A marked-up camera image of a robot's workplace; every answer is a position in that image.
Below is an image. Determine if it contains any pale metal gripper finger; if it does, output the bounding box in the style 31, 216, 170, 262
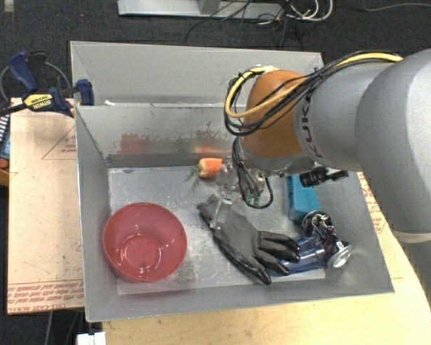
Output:
215, 163, 238, 197
208, 194, 234, 231

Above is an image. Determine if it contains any crushed blue metal can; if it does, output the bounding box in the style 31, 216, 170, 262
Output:
272, 209, 353, 275

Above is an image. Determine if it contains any blue box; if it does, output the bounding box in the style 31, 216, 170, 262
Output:
286, 174, 321, 223

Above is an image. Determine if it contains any black cylinder on white bracket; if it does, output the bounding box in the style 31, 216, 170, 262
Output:
300, 166, 349, 188

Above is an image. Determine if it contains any brown cardboard board, red print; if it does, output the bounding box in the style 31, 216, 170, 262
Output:
6, 97, 387, 316

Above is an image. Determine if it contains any grey metal bin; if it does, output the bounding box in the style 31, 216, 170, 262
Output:
70, 40, 395, 323

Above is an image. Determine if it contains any orange toy carrot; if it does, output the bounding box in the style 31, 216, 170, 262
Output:
185, 157, 224, 183

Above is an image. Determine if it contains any red plastic bowl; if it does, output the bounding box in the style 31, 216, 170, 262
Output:
102, 201, 188, 283

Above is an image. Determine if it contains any grey and black work glove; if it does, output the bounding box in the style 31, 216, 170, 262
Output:
196, 193, 302, 286

